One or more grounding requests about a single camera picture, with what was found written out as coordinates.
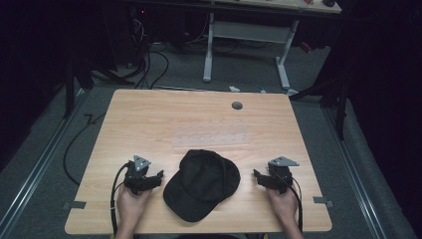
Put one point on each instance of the small white floor object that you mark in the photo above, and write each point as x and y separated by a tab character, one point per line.
234	88

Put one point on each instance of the black computer mouse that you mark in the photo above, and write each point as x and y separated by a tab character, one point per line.
329	3

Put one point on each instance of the person's right hand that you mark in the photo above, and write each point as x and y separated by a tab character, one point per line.
282	206

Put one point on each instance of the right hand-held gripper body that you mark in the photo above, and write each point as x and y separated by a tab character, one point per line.
280	176

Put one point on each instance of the white-framed wooden desk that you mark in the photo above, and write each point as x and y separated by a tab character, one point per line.
249	31

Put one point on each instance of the person's left hand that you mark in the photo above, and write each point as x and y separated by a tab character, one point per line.
131	205

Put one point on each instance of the dark round table grommet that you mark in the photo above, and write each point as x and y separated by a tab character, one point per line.
237	106

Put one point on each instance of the grey tape piece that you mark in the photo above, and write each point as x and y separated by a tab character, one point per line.
322	200
75	205

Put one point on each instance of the black baseball cap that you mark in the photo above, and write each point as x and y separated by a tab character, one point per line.
201	184

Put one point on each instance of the metal floor rail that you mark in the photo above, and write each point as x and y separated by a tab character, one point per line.
36	166
356	172

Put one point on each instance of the black metal stand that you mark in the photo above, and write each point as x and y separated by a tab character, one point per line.
340	109
70	86

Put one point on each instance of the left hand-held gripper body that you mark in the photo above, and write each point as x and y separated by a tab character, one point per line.
138	175

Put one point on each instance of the small red object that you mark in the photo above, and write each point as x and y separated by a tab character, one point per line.
306	47

